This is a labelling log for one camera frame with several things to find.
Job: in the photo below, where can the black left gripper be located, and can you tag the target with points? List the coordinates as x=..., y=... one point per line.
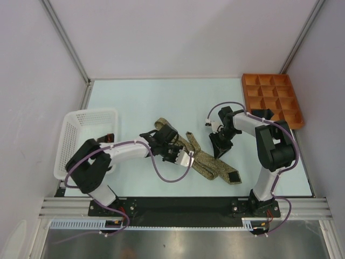
x=173, y=159

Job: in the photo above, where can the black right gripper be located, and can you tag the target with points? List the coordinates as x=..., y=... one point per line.
x=219, y=148

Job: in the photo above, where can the olive gold patterned tie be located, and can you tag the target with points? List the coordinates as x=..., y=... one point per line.
x=204, y=163

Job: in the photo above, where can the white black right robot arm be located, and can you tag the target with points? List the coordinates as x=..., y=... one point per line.
x=276, y=149

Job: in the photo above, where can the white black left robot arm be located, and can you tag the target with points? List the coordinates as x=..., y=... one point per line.
x=89, y=165

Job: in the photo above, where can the dark rolled tie in tray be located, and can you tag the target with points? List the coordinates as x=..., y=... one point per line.
x=267, y=114

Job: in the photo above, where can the dark red tie in basket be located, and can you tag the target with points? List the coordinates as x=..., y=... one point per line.
x=108, y=138

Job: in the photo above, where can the orange compartment tray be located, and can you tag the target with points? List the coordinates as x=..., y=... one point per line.
x=274, y=92

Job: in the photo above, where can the white perforated plastic basket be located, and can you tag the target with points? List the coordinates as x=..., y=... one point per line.
x=79, y=126

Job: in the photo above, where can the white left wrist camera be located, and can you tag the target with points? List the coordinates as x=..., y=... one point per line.
x=185, y=159

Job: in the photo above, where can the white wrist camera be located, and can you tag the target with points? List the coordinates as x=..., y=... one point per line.
x=185, y=159
x=215, y=126

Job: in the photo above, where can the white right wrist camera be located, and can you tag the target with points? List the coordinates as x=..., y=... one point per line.
x=215, y=126

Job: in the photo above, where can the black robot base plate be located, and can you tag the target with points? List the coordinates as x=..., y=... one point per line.
x=228, y=206

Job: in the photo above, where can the aluminium front frame rail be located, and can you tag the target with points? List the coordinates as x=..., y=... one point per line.
x=295, y=208

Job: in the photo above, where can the white slotted cable duct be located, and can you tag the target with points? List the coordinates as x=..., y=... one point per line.
x=85, y=224

